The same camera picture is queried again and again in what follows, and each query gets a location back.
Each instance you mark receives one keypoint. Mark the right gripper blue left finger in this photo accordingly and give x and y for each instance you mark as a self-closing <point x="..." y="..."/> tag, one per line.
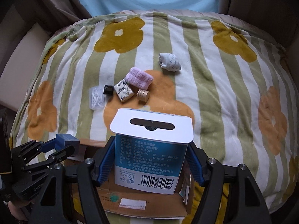
<point x="54" y="203"/>

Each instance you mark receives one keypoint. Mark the small dark blue box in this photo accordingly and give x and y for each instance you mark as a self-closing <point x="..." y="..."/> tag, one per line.
<point x="63" y="140"/>

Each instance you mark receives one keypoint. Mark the person's left hand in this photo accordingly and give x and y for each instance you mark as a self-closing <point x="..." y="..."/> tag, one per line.
<point x="16" y="211"/>

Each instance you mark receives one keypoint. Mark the blue white barcode box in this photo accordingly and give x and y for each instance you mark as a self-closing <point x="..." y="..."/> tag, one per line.
<point x="150" y="149"/>

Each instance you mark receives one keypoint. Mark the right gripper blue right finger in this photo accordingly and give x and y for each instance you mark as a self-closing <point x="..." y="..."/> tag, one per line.
<point x="245" y="200"/>

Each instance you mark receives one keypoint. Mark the white floral print box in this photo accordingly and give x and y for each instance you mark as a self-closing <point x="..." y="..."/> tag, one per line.
<point x="123" y="90"/>

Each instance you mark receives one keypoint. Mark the striped floral fleece blanket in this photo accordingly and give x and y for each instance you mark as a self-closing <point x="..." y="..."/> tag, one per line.
<point x="232" y="84"/>

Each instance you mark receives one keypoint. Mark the brown left curtain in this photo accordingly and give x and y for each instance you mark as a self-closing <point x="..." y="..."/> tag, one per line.
<point x="56" y="14"/>

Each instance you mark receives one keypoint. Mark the beige padded headboard cushion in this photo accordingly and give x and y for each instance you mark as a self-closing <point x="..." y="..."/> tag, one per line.
<point x="21" y="66"/>

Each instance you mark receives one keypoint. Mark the white patterned sock ball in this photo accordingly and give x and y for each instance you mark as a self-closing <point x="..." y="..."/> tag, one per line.
<point x="169" y="62"/>

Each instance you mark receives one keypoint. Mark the brown curtain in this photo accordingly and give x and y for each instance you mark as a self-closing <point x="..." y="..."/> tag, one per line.
<point x="56" y="14"/>
<point x="279" y="18"/>

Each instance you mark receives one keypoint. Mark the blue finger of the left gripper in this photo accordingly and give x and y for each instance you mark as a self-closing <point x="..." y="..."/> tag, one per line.
<point x="58" y="155"/>
<point x="47" y="145"/>

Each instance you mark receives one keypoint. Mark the clear plastic floss pick case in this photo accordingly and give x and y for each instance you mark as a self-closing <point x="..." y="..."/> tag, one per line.
<point x="96" y="97"/>

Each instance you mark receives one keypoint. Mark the brown cardboard box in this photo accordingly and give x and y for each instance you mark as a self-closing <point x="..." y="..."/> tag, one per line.
<point x="134" y="203"/>

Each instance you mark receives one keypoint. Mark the pink fluffy towel roll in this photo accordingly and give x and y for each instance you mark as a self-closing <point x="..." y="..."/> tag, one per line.
<point x="138" y="78"/>

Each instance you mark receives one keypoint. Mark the brown right curtain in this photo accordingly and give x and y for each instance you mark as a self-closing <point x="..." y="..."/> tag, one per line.
<point x="279" y="18"/>

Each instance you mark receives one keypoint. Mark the black round jar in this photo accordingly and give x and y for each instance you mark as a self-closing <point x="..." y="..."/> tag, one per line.
<point x="108" y="90"/>

